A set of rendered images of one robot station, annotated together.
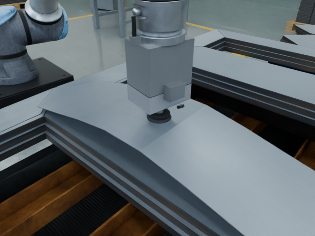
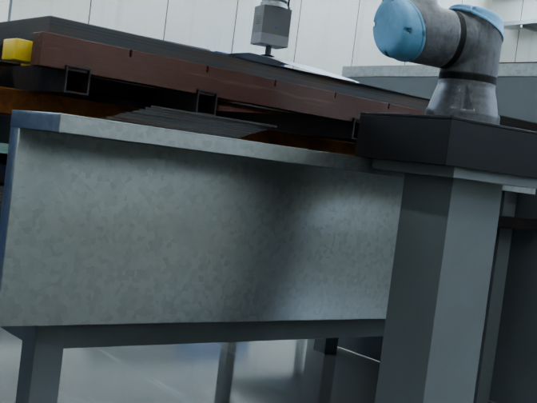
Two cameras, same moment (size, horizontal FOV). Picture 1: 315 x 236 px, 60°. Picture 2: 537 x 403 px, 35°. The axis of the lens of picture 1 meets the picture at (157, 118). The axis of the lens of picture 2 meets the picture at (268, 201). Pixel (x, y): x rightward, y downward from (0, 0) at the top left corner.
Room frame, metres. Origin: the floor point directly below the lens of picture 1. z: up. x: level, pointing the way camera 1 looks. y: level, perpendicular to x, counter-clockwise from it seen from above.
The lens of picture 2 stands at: (2.72, 0.45, 0.64)
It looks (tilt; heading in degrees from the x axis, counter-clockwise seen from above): 2 degrees down; 190
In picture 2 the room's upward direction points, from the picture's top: 7 degrees clockwise
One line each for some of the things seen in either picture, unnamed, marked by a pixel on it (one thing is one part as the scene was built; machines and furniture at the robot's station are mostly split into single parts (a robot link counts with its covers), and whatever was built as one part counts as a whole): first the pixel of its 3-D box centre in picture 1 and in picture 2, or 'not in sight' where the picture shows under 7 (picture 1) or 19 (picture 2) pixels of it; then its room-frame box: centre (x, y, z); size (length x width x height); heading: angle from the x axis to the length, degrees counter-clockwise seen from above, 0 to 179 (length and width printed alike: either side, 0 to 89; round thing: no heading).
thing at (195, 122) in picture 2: not in sight; (177, 121); (1.12, -0.02, 0.70); 0.39 x 0.12 x 0.04; 139
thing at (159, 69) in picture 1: (162, 69); (270, 25); (0.39, -0.01, 1.02); 0.10 x 0.09 x 0.16; 37
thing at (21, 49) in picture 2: not in sight; (21, 51); (1.18, -0.33, 0.79); 0.06 x 0.05 x 0.04; 49
